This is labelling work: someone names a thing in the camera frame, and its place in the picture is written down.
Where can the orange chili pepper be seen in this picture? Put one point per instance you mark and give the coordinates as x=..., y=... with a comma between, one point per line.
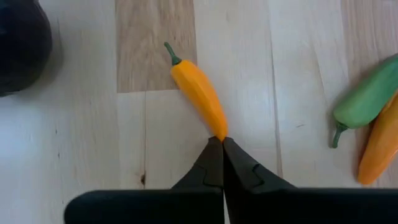
x=379, y=149
x=199, y=93

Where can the green chili pepper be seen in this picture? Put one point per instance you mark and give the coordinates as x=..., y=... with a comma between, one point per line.
x=367, y=99

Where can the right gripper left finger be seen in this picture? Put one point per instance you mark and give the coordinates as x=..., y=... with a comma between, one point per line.
x=155, y=205

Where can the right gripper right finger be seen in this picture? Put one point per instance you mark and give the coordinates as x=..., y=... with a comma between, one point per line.
x=295, y=205

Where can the dark purple round fruit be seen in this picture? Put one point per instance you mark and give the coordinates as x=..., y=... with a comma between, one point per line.
x=21, y=46

